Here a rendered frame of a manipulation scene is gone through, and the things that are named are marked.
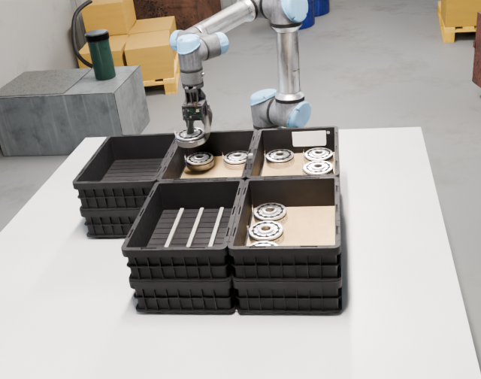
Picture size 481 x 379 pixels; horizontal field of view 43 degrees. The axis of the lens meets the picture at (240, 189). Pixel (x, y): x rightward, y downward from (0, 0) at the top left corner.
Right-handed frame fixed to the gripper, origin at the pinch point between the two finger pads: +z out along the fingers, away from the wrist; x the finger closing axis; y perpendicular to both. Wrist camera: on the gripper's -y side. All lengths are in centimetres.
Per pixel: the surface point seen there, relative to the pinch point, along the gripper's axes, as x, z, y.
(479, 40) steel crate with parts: 153, 46, -276
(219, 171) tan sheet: 4.3, 16.7, -5.5
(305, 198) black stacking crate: 37.3, 13.1, 21.5
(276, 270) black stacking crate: 31, 14, 59
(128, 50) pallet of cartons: -133, 58, -323
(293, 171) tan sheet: 32.0, 15.9, -3.1
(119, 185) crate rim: -24.7, 9.0, 20.1
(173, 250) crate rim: 3, 7, 60
